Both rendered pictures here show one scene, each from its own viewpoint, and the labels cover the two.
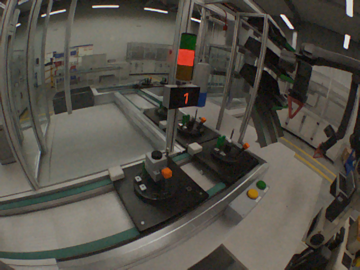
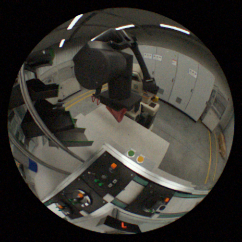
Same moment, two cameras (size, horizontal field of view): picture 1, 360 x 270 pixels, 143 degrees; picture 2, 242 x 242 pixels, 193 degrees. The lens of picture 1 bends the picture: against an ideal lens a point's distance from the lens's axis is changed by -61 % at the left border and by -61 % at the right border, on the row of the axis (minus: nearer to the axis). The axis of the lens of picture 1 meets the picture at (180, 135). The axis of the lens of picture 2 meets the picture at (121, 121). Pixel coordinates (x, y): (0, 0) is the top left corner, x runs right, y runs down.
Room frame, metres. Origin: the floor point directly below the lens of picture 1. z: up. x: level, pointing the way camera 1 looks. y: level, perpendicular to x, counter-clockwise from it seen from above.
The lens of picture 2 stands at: (0.45, -0.20, 1.41)
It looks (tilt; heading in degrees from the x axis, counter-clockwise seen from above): 47 degrees down; 259
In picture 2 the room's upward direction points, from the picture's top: straight up
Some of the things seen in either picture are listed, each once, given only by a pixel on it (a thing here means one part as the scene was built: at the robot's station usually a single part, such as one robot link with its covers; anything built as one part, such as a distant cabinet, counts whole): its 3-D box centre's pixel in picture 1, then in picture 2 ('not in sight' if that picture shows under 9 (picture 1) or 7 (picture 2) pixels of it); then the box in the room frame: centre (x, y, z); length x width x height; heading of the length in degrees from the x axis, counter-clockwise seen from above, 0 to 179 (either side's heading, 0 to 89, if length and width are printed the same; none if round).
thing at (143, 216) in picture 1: (156, 187); (152, 202); (0.32, 0.05, 0.96); 0.24 x 0.24 x 0.02; 41
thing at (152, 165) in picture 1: (154, 161); (158, 208); (0.32, 0.06, 1.06); 0.08 x 0.04 x 0.07; 41
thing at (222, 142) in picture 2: not in sight; (222, 144); (-5.10, 1.56, 0.20); 1.20 x 0.80 x 0.41; 38
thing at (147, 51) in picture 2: not in sight; (147, 69); (-1.25, -3.17, 1.12); 0.80 x 0.54 x 2.25; 128
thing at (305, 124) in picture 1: (311, 101); (51, 84); (3.56, -3.79, 1.13); 3.06 x 1.36 x 2.25; 38
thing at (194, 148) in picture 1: (228, 147); (104, 177); (0.54, -0.21, 1.01); 0.24 x 0.24 x 0.13; 41
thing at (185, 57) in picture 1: (185, 57); not in sight; (0.50, 0.02, 1.33); 0.05 x 0.05 x 0.05
